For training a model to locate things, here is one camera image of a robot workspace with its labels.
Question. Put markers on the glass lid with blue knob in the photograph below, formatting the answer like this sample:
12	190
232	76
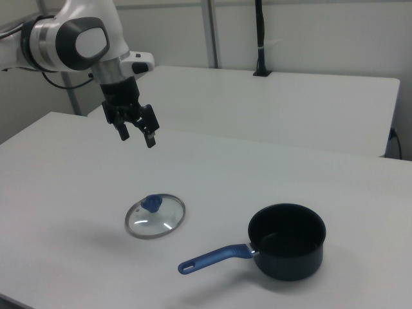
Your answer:
154	225

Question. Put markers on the black camera pole with clamp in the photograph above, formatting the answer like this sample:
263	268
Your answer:
261	32

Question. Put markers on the grey partition post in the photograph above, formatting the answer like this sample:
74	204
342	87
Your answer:
73	99
212	32

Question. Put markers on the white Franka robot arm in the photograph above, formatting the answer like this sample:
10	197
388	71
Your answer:
93	19

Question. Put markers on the white table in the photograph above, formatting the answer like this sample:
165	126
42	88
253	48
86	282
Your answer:
257	106

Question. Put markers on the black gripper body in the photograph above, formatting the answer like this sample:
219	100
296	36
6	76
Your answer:
120	91

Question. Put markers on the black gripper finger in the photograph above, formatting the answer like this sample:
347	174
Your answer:
150	122
121	128

